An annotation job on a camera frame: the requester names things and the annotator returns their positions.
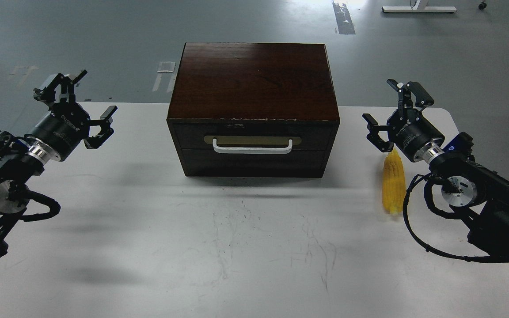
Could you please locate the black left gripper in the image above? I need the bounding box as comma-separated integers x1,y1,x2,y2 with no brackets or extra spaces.
25,70,118,162

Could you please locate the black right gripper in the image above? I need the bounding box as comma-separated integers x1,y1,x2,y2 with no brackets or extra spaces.
362,79,445,162

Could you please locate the yellow corn cob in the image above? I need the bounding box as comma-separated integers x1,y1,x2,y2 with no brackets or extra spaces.
382,149,406,215

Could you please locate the wooden drawer with white handle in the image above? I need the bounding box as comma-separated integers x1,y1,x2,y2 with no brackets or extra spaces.
169,121,338,169

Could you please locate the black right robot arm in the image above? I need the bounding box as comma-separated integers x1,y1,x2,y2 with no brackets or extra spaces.
362,79,509,264

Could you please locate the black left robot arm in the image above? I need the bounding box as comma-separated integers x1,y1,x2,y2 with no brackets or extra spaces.
0,70,117,258

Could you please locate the dark wooden drawer cabinet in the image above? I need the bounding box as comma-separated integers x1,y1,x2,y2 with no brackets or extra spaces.
167,42,341,178

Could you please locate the white desk base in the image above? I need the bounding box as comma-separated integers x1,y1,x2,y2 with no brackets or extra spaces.
381,0,457,14

